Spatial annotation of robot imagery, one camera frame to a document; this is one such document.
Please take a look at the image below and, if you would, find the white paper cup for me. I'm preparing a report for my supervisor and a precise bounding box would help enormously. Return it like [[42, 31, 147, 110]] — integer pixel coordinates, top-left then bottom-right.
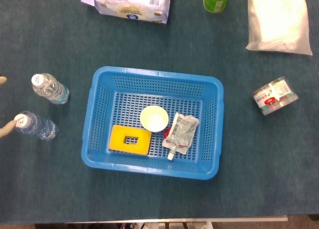
[[140, 105, 169, 133]]

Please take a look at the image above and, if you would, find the short blue-label water bottle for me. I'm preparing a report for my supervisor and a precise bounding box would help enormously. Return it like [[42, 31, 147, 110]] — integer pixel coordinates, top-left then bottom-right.
[[31, 73, 70, 105]]

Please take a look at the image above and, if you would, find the tall clear water bottle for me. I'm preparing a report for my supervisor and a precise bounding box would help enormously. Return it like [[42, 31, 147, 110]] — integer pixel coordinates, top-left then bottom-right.
[[13, 111, 59, 141]]

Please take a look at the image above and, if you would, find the green bottle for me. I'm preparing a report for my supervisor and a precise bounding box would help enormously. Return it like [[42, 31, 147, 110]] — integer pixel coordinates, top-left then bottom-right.
[[203, 0, 231, 13]]

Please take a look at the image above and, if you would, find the blue perforated plastic basket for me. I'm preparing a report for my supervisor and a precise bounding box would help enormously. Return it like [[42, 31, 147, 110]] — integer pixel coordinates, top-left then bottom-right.
[[81, 66, 224, 180]]

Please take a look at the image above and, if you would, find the white spout pouch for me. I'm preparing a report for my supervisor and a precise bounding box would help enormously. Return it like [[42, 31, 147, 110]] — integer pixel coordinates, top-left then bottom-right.
[[161, 112, 200, 161]]

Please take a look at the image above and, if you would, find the yellow sponge with hole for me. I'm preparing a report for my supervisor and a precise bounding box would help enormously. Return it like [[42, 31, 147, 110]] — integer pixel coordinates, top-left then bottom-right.
[[108, 124, 152, 156]]

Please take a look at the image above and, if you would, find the teal felt table cloth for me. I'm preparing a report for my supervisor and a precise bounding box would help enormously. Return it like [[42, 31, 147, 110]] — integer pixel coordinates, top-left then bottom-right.
[[0, 0, 319, 225]]

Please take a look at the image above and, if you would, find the white purple tissue pack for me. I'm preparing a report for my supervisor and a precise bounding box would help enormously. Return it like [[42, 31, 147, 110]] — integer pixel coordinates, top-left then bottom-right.
[[80, 0, 174, 24]]

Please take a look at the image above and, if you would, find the clear round plastic container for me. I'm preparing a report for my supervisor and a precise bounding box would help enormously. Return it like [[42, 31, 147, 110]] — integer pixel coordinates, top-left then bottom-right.
[[252, 76, 299, 116]]

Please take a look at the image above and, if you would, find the white plastic bag pillow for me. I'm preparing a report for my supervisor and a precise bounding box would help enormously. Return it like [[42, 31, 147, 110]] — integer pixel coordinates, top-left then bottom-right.
[[245, 0, 314, 56]]

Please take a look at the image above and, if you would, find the white base frame rail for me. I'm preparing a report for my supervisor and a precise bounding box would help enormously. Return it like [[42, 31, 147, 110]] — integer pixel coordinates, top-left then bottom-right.
[[66, 215, 289, 229]]

